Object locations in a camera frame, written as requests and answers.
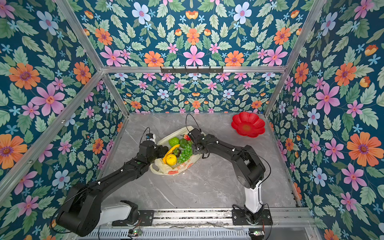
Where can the green fake grapes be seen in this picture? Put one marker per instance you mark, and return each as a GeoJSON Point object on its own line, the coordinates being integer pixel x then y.
{"type": "Point", "coordinates": [185, 154]}

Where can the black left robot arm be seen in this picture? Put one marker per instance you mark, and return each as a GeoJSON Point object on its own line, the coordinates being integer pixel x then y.
{"type": "Point", "coordinates": [83, 209]}

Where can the black hook rail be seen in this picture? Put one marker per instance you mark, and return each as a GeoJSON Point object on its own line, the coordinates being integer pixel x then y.
{"type": "Point", "coordinates": [188, 70]}

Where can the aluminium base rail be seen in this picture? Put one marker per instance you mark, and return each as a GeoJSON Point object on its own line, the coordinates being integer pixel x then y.
{"type": "Point", "coordinates": [230, 218]}

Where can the red flower-shaped plastic bowl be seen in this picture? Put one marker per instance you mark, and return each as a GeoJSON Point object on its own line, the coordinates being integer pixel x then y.
{"type": "Point", "coordinates": [248, 124]}

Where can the red fake strawberry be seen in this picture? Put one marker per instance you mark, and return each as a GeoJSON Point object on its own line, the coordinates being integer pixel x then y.
{"type": "Point", "coordinates": [187, 138]}

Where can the yellow fake banana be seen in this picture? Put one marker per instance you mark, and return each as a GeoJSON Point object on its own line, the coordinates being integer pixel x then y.
{"type": "Point", "coordinates": [170, 152]}

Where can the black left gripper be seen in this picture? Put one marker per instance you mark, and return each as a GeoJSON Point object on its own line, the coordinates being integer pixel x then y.
{"type": "Point", "coordinates": [159, 149]}

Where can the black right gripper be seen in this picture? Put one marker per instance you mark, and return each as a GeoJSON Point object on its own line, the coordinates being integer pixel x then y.
{"type": "Point", "coordinates": [195, 152]}

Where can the yellow fake lemon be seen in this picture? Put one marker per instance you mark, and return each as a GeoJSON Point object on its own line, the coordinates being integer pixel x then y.
{"type": "Point", "coordinates": [171, 160]}

